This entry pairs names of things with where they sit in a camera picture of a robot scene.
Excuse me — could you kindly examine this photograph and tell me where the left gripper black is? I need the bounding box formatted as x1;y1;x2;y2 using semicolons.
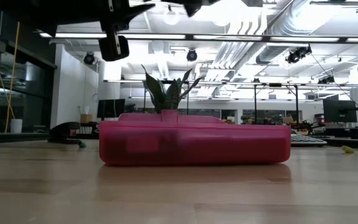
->
57;0;156;62

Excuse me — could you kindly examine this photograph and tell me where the black stapler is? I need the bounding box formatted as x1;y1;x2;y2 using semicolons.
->
47;121;81;144

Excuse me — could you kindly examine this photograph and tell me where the pink plastic pencil case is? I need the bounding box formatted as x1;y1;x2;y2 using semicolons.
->
99;109;291;166

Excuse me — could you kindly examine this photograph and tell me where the round white ceiling lamp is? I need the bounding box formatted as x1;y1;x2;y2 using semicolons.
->
162;4;181;26

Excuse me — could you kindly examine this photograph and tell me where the black overhead light bar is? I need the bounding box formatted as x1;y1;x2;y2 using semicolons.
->
39;30;358;44

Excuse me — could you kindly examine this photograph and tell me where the green snake plant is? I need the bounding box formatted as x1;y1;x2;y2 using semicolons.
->
140;64;204;113

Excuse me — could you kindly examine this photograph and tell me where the black monitor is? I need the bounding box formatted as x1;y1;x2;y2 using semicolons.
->
323;98;358;124
97;98;126;119

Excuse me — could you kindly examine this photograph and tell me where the white cup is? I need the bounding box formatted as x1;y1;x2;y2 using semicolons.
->
10;118;23;134

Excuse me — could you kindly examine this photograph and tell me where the grey desk calculator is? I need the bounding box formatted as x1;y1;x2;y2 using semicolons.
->
290;129;328;147

